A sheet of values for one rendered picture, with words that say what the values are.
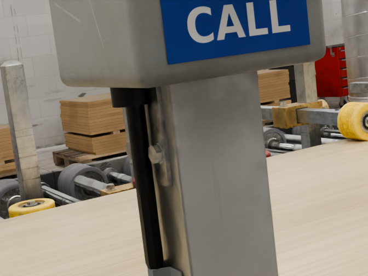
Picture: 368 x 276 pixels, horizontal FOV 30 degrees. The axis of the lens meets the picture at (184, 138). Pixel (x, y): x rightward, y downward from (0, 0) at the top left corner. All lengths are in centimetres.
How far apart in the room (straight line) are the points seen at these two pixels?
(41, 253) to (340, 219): 40
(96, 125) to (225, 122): 632
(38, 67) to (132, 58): 751
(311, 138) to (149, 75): 149
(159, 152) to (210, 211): 3
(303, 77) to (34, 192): 69
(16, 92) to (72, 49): 109
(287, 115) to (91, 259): 84
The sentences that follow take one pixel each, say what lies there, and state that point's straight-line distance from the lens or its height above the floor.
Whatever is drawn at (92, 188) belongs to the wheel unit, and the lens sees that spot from 159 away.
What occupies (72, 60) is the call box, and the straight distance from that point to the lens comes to 24.
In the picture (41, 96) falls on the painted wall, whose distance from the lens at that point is 772.
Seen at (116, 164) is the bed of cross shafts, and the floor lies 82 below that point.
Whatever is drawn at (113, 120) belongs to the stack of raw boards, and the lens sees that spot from 660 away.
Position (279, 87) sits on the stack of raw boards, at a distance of 762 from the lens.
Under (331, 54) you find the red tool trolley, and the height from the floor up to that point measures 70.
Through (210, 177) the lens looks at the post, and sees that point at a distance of 23.
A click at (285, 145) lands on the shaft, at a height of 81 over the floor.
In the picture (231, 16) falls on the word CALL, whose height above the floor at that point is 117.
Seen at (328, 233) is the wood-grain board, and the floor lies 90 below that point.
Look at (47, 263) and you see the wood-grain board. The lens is 90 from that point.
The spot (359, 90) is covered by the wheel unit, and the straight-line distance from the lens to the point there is 213.
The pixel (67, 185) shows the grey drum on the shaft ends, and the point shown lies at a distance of 182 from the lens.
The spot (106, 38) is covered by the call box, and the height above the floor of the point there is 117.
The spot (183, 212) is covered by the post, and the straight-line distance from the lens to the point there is 22.
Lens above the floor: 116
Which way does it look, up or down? 8 degrees down
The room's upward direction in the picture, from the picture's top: 7 degrees counter-clockwise
